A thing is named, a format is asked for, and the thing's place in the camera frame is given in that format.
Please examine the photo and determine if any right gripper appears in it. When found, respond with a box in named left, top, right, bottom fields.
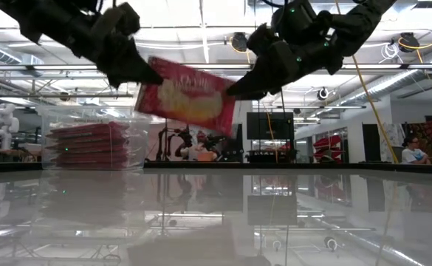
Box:
left=225, top=39, right=301, bottom=100

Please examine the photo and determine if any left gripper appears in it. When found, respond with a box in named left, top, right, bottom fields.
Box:
left=67, top=9, right=164, bottom=89

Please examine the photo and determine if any clear plastic bin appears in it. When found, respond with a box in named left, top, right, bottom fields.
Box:
left=36, top=105, right=154, bottom=171

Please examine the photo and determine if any black cabinet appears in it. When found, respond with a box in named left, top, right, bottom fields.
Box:
left=245, top=149, right=295, bottom=163

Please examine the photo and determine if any person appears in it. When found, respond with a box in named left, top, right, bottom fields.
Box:
left=188, top=129, right=216, bottom=163
left=402, top=135, right=432, bottom=165

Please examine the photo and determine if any orange box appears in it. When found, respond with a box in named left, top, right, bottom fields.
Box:
left=196, top=151, right=219, bottom=163

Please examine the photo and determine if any wooden workbench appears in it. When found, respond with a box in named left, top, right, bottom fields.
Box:
left=0, top=147, right=43, bottom=163

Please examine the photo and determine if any white patterned cloth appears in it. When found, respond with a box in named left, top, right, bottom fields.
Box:
left=380, top=123, right=408, bottom=163

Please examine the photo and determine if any colourful patterned fabric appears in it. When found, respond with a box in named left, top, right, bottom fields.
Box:
left=403, top=120, right=432, bottom=154

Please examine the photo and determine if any black wall monitor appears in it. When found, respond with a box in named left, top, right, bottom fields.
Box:
left=245, top=112, right=295, bottom=140

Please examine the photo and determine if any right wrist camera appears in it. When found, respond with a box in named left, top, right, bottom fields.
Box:
left=247, top=24, right=275, bottom=56

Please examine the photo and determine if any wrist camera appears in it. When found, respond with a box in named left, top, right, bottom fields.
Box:
left=247, top=24, right=275, bottom=56
left=115, top=2, right=142, bottom=36

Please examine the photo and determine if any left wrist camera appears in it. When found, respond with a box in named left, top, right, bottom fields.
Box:
left=115, top=2, right=142, bottom=36

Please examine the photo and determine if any black aluminium table frame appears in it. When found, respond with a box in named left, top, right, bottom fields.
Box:
left=0, top=160, right=432, bottom=175

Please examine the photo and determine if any yellow extension cord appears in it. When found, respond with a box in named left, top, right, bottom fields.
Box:
left=333, top=0, right=400, bottom=164

